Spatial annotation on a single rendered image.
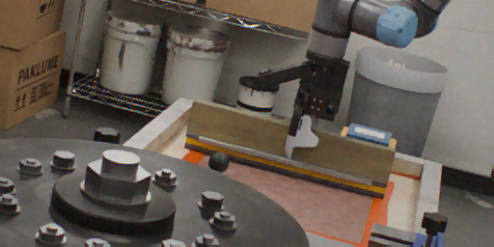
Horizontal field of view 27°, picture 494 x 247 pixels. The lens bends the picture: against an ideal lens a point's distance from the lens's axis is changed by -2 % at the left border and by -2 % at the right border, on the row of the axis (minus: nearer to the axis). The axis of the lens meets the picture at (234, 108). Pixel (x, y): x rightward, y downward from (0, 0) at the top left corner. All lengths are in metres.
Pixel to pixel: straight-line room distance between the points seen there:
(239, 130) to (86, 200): 1.29
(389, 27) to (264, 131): 0.33
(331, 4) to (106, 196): 1.23
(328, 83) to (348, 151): 0.14
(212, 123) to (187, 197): 1.22
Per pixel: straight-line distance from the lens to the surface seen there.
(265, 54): 5.39
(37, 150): 0.86
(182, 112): 2.16
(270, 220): 0.80
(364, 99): 4.86
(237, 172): 1.98
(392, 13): 1.87
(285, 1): 4.83
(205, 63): 5.06
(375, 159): 1.99
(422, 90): 4.80
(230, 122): 2.02
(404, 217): 1.95
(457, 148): 5.39
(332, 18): 1.92
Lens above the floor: 1.60
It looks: 16 degrees down
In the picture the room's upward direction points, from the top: 12 degrees clockwise
